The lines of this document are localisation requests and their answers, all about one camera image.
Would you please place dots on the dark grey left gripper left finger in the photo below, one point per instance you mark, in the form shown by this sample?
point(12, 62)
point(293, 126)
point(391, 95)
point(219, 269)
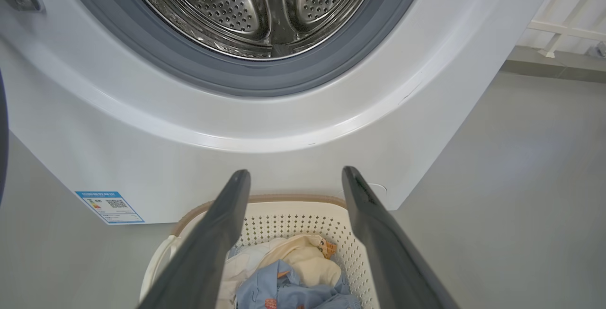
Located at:
point(203, 257)

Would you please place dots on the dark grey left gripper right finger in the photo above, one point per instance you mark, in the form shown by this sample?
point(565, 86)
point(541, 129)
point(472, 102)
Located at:
point(393, 266)

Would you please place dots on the white cloth garment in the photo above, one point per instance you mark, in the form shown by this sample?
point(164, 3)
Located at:
point(236, 271)

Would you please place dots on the blue printed garment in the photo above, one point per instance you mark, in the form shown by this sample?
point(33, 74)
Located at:
point(279, 290)

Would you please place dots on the cream garment with orange print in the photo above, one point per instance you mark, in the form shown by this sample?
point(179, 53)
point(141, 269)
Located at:
point(307, 261)

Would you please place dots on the cream perforated laundry basket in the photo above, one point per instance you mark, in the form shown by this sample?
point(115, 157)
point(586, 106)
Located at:
point(303, 221)

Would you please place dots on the white front-load washing machine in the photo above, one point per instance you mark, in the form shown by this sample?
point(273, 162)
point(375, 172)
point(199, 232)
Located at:
point(293, 124)

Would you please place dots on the grey rubber door gasket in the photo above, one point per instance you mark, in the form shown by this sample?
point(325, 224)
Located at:
point(265, 75)

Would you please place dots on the round drain filter cover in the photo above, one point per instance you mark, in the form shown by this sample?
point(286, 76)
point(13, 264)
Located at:
point(378, 188)

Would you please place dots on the blue energy label sticker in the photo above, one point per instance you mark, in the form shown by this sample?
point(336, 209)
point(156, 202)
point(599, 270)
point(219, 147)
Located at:
point(110, 206)

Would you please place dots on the stainless steel washer drum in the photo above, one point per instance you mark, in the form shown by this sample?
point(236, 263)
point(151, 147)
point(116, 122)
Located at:
point(227, 6)

